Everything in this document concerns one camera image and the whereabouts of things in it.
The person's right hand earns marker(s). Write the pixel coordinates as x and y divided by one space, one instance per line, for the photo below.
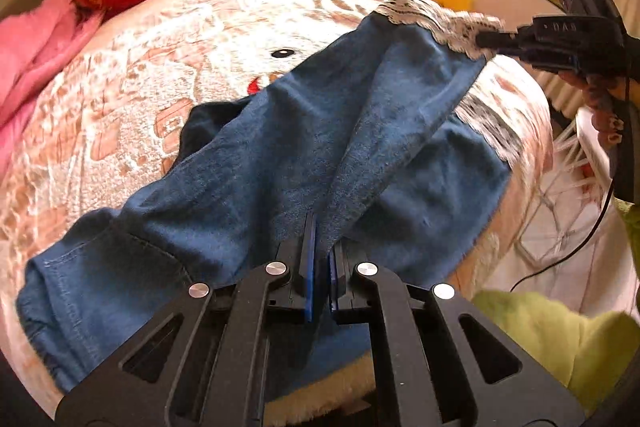
597 104

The yellow-green garment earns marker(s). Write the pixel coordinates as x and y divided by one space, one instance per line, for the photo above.
550 342

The pink quilt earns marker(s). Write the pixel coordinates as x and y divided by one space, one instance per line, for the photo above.
35 52

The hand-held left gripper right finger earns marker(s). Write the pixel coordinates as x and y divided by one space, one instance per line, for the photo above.
333 279

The blue pants with lace hem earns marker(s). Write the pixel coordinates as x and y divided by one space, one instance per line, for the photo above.
300 132

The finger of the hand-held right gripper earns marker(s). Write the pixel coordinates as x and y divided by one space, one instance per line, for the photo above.
495 39

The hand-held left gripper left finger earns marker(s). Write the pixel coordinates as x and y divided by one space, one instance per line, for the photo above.
309 267

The peach and white printed blanket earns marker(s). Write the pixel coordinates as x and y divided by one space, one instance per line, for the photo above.
150 72

